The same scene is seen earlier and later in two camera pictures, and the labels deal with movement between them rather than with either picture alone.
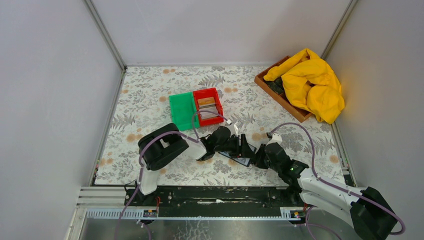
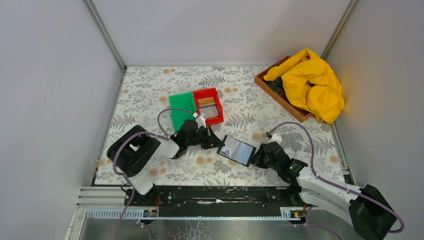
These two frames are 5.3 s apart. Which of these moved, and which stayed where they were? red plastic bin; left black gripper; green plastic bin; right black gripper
Moved: left black gripper
Stayed: red plastic bin; right black gripper; green plastic bin
